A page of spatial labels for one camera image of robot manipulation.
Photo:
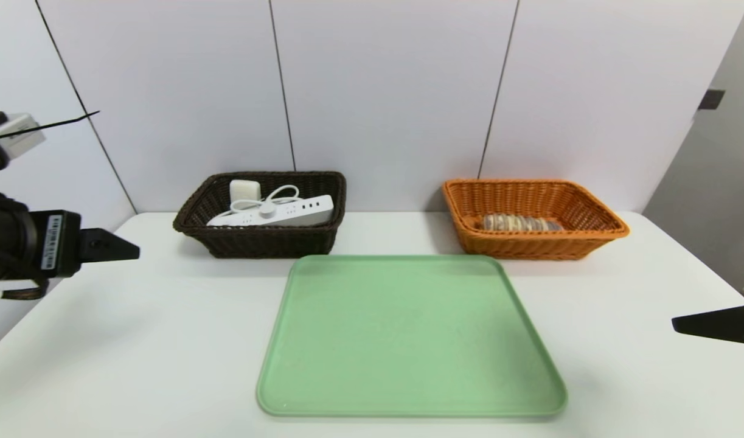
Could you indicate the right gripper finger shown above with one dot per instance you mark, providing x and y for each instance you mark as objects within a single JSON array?
[{"x": 724, "y": 325}]

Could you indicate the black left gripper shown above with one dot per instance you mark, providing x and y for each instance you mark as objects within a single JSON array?
[{"x": 58, "y": 243}]

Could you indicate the brown striped bread loaf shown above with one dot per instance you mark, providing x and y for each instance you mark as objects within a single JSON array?
[{"x": 518, "y": 222}]

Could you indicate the dark brown wicker basket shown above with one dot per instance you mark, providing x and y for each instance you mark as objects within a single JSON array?
[{"x": 256, "y": 240}]

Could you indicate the orange wicker basket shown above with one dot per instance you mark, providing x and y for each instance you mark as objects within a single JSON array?
[{"x": 591, "y": 210}]

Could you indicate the light green plastic tray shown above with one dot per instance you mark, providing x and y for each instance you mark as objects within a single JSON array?
[{"x": 408, "y": 340}]

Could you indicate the black wall mounted fixture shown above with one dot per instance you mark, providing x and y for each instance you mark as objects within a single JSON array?
[{"x": 711, "y": 99}]

